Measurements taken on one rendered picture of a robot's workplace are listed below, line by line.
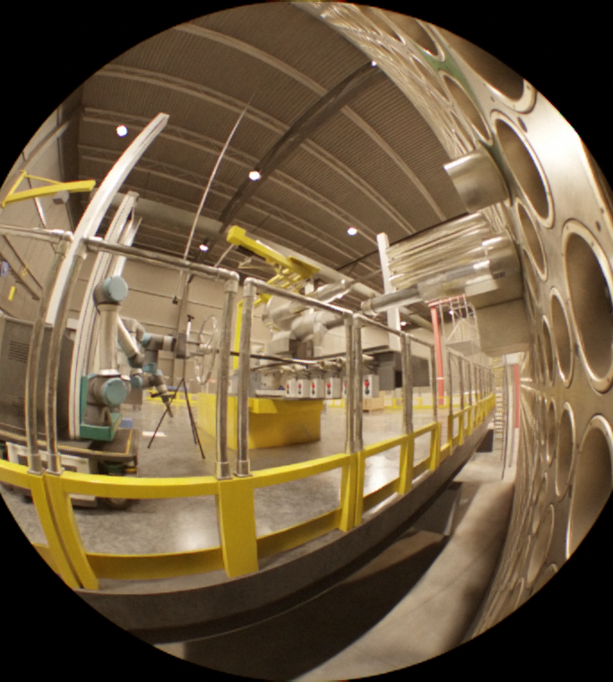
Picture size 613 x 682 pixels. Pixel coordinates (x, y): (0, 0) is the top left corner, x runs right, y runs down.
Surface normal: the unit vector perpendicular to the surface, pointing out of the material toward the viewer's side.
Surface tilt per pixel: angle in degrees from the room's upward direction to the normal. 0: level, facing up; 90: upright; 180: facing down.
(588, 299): 109
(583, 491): 72
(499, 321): 90
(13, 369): 90
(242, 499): 90
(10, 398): 90
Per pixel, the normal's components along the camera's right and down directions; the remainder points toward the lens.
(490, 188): -0.35, 0.81
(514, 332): -0.77, -0.14
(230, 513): 0.64, -0.16
